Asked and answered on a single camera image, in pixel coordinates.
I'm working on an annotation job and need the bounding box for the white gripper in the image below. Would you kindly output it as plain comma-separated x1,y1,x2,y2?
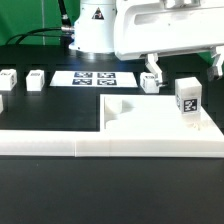
114,0,224,87

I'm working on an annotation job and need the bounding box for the white L-shaped obstacle fence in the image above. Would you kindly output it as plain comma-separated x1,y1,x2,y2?
0,98,224,158

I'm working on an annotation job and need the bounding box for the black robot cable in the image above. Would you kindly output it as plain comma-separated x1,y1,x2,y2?
4,0,76,46

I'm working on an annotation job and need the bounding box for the white square table top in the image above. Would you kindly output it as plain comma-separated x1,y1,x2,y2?
100,94,224,158

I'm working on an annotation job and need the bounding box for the white part at left edge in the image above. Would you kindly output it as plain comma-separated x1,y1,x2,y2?
0,95,4,114

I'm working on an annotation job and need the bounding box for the white sheet with tags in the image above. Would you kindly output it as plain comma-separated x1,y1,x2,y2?
50,71,137,88

